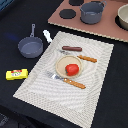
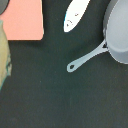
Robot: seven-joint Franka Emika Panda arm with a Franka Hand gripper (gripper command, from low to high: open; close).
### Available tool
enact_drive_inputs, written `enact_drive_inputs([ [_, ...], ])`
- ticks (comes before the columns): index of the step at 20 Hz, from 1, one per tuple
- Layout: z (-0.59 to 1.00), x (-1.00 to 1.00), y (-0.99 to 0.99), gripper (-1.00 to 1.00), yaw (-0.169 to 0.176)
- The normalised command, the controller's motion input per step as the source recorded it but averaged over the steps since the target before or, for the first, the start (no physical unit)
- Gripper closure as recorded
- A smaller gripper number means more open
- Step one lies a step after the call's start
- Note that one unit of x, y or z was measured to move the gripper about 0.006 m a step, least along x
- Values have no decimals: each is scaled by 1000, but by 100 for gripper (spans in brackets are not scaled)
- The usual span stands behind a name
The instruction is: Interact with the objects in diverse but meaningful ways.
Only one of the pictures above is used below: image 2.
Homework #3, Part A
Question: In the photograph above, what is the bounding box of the grey frying pan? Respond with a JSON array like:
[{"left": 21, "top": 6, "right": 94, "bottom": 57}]
[{"left": 67, "top": 0, "right": 128, "bottom": 72}]

